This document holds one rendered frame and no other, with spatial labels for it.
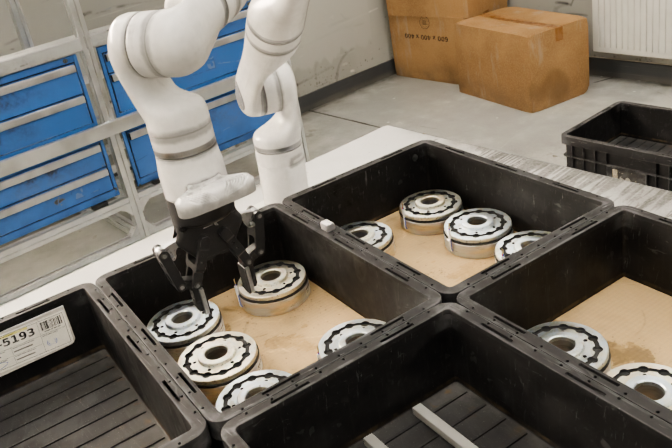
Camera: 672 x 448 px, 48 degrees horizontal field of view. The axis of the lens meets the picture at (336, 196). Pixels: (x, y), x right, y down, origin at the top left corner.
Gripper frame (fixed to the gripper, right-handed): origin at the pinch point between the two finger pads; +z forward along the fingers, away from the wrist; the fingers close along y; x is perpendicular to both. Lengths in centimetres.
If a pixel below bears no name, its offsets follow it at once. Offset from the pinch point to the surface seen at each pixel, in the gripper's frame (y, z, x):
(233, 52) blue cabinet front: -95, 26, -210
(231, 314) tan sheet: -3.6, 11.3, -11.9
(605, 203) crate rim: -47, 2, 18
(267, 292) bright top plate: -8.4, 8.3, -8.4
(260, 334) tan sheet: -4.4, 11.3, -4.3
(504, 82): -239, 84, -209
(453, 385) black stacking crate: -16.6, 11.5, 21.6
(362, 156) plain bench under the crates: -65, 25, -72
